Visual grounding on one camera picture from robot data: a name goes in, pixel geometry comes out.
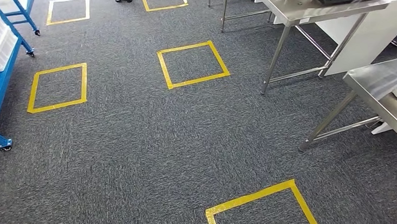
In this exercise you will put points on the blue wheeled shelf rack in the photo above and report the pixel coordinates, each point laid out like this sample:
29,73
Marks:
28,20
0,98

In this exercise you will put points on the yellow floor tape square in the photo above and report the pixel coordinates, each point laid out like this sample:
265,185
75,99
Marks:
58,106
247,198
68,20
166,7
200,79

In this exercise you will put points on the white panel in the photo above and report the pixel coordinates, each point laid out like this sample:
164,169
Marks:
374,35

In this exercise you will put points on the white plastic bin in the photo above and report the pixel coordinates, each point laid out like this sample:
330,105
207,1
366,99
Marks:
1,45

